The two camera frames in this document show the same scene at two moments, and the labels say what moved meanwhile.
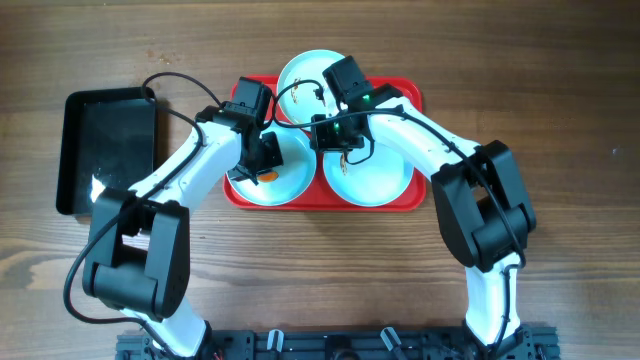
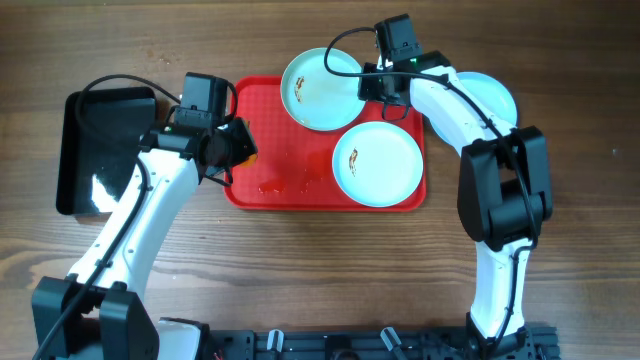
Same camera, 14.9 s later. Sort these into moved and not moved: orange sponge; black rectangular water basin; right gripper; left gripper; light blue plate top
Moved: left gripper; right gripper; orange sponge
Not moved: black rectangular water basin; light blue plate top
